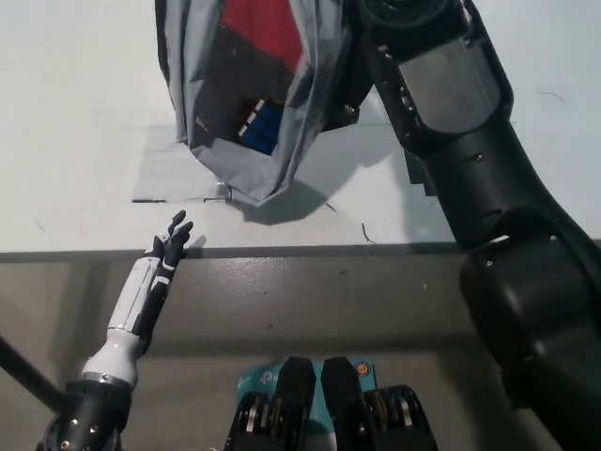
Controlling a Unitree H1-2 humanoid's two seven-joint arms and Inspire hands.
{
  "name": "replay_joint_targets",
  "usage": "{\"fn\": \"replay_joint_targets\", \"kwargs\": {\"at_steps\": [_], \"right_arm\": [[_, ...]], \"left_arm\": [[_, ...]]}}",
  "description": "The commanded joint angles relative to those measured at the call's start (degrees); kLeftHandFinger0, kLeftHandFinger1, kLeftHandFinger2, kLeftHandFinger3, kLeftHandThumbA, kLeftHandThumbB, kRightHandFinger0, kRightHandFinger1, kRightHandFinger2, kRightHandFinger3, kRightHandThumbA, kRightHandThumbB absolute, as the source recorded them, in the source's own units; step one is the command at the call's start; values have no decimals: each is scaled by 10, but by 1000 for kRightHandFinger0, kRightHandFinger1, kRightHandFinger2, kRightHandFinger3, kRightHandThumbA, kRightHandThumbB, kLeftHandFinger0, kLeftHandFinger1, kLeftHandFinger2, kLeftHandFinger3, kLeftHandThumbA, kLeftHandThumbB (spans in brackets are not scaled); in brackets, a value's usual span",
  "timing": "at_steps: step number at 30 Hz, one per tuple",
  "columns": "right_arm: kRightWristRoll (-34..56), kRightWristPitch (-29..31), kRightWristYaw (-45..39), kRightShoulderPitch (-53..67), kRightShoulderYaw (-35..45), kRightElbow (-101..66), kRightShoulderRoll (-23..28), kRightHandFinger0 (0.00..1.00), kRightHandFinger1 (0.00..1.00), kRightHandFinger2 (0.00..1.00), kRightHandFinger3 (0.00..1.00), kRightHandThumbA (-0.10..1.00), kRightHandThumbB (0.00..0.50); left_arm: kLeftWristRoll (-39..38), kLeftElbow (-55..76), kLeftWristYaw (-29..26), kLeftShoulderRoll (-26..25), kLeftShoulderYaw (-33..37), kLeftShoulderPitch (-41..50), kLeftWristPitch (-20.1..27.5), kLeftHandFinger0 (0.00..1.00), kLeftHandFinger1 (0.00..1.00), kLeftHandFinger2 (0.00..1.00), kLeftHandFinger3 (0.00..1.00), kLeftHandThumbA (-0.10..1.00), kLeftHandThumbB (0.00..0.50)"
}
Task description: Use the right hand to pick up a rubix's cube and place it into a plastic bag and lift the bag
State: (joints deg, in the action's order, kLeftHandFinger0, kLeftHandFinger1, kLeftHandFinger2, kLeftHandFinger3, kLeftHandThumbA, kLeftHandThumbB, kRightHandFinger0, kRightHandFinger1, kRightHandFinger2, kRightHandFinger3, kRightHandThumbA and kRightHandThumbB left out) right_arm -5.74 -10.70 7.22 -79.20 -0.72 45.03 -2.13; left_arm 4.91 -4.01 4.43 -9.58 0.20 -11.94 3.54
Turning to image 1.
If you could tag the rubik's cube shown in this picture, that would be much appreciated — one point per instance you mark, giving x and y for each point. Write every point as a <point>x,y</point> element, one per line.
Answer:
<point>263,129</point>

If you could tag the clear tape patch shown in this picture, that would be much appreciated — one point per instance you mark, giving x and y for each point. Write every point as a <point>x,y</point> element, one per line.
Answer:
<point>159,174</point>

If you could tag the red item in bag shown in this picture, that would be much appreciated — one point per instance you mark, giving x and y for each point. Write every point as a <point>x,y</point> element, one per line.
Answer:
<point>253,23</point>

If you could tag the black diagonal table brace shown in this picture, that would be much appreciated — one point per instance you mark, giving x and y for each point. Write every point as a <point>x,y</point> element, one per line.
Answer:
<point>28,376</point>

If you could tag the white and black left hand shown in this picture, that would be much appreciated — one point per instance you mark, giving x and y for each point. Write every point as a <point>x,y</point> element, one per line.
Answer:
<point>138,300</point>

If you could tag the black and teal robot body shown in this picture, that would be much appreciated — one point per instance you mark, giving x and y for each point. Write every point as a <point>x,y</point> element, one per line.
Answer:
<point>296,399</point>

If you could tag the grey plastic bag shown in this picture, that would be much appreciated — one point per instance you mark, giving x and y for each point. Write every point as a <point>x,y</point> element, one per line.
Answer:
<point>235,174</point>

